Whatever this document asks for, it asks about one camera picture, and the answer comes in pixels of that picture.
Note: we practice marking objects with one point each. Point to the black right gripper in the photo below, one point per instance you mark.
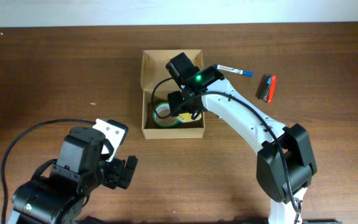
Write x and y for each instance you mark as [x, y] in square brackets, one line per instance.
[176, 101]

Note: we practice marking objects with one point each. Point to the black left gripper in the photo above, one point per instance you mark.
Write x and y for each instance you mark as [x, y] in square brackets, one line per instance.
[124, 173]

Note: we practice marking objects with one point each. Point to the green tape roll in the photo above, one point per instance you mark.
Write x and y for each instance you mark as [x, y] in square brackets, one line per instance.
[163, 109]

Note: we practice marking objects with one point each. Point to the brown cardboard box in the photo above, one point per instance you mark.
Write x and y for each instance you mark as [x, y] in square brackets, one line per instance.
[152, 72]

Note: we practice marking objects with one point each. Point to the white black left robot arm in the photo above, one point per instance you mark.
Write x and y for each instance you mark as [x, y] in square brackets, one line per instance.
[57, 195]

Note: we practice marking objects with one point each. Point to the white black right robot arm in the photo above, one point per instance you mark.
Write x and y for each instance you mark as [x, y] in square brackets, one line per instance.
[285, 159]

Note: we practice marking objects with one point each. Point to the blue white marker pen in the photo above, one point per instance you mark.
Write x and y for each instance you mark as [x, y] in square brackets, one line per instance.
[234, 70]

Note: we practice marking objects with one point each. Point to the red black stapler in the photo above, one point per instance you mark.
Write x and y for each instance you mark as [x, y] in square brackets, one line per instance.
[267, 88]

